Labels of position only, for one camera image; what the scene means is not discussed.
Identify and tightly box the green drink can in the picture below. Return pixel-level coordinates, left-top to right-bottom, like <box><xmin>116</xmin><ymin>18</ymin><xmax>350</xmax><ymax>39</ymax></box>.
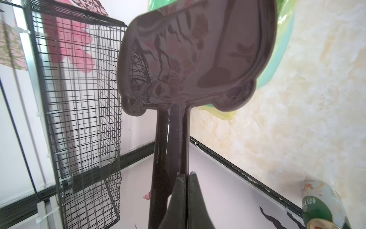
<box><xmin>302</xmin><ymin>179</ymin><xmax>352</xmax><ymax>229</ymax></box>

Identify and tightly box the black wire basket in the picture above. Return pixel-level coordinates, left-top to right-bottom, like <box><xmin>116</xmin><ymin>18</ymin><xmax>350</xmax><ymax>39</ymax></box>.
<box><xmin>22</xmin><ymin>1</ymin><xmax>127</xmax><ymax>229</ymax></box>

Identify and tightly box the light green bin liner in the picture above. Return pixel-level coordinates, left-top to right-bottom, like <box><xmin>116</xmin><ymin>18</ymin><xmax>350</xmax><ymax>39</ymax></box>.
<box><xmin>148</xmin><ymin>0</ymin><xmax>297</xmax><ymax>121</ymax></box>

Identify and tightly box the dark brown dustpan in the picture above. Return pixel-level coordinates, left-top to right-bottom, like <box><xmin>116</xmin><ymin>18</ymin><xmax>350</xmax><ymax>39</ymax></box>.
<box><xmin>117</xmin><ymin>1</ymin><xmax>277</xmax><ymax>229</ymax></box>

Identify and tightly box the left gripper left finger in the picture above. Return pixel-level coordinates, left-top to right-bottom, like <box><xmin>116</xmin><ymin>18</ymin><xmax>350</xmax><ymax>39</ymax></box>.
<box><xmin>159</xmin><ymin>174</ymin><xmax>187</xmax><ymax>229</ymax></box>

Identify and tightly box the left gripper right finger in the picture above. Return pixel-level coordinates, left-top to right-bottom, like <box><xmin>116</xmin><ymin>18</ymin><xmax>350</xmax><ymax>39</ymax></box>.
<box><xmin>187</xmin><ymin>172</ymin><xmax>215</xmax><ymax>229</ymax></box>

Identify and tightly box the aluminium frame bar back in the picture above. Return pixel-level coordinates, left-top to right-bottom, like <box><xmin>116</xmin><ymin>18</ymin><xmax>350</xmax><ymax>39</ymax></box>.
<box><xmin>1</xmin><ymin>1</ymin><xmax>63</xmax><ymax>229</ymax></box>

